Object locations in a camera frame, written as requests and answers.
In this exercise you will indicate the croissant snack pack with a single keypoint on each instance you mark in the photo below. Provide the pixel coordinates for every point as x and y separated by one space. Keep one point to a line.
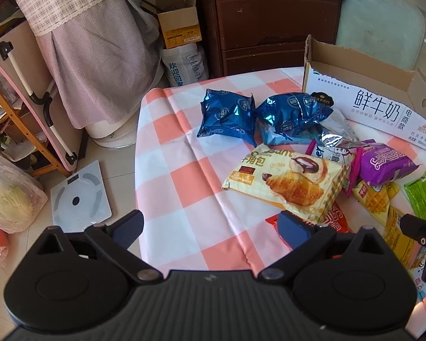
304 185

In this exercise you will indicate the plastic bag with vegetables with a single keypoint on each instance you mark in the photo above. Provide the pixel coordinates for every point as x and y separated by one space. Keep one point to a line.
21 198

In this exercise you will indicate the pink white Amer snack pack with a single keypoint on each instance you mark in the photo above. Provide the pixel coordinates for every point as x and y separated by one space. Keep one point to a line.
334 154

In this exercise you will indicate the yellow barcode snack pack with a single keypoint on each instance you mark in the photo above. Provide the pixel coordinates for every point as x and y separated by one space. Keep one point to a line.
407 250

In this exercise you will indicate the yellow waffle snack pack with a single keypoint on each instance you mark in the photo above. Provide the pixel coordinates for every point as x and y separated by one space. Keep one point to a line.
376 199

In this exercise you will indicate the silver foil snack pack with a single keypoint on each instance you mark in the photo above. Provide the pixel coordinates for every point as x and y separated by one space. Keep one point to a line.
334 131

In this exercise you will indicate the blue white Amer snack pack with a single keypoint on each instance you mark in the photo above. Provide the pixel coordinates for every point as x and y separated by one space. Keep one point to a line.
416 272

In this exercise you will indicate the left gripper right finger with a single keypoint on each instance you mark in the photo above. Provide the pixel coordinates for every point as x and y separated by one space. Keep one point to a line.
307 242

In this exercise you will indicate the blue foil snack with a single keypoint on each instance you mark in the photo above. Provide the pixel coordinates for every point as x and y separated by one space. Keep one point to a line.
227 113
291 118

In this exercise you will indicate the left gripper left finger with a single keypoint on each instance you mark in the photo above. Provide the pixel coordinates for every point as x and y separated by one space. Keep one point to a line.
112 243

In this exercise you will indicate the red snack pack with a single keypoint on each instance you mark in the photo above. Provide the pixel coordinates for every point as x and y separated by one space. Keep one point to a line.
335 218

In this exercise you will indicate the green snack pack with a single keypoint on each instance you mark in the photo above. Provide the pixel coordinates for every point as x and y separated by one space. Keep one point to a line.
416 193

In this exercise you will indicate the open small cardboard box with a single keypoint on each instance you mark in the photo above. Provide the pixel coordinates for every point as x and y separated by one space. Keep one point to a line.
178 20

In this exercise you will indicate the cut milk carton box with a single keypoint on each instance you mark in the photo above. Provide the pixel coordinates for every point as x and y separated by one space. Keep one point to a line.
367 90

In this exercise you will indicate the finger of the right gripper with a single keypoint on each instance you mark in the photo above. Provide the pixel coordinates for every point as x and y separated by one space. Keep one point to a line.
414 227

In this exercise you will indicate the light blue sofa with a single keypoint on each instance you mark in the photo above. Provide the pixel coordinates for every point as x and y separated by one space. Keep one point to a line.
393 31

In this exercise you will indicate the wooden shelf rack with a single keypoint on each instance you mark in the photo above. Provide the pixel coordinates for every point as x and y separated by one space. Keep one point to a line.
53 162

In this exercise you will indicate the white bathroom scale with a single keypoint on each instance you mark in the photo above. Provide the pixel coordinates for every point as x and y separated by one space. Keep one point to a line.
80 200

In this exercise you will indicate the purple snack pack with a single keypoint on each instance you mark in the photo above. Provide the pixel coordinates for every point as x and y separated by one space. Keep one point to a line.
380 163

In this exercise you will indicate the checkered pink fabric cover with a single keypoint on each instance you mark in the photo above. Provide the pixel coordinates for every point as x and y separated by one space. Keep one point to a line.
104 55

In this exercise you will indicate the white printed bag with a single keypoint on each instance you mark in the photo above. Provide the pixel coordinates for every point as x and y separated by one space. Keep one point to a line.
185 65

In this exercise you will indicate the dark wooden nightstand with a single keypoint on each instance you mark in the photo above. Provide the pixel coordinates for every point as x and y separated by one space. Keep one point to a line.
240 36

